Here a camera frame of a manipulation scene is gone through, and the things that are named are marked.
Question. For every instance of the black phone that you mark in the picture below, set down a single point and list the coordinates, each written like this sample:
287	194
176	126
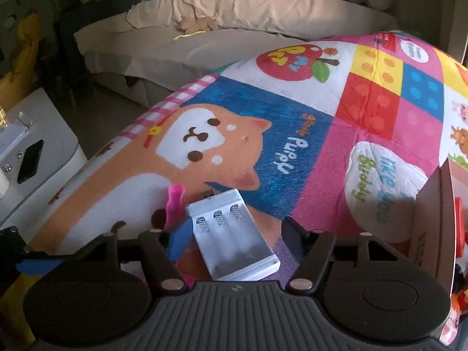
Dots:
30	161

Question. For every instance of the yellow cloth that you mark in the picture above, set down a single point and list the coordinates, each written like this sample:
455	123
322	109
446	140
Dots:
25	55

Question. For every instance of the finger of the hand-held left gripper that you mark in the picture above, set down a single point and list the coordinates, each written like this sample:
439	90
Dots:
40	266

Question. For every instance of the pink plastic clip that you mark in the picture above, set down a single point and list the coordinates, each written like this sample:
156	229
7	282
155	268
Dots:
174	204

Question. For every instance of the beige covered sofa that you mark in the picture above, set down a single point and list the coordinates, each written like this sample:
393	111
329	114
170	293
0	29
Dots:
219	18

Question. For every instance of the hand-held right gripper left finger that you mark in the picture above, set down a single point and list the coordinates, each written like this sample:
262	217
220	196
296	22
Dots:
179	240

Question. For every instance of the red plastic bowl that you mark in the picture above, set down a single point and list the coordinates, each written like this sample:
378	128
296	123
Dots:
461	226

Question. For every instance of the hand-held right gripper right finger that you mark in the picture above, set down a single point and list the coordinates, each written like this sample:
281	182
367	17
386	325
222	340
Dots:
292	234

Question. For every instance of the pink gift box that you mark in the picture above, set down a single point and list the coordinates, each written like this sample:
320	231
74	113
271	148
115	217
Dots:
435	226

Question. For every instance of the white battery charger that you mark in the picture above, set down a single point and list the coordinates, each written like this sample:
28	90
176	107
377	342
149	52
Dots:
234	243

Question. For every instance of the white appliance with black panel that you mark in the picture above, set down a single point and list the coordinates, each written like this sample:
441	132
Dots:
55	124

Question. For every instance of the small brown plush toy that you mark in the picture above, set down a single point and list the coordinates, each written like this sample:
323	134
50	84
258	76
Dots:
197	24

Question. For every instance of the colourful printed play mat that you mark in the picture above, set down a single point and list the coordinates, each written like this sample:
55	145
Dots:
292	135

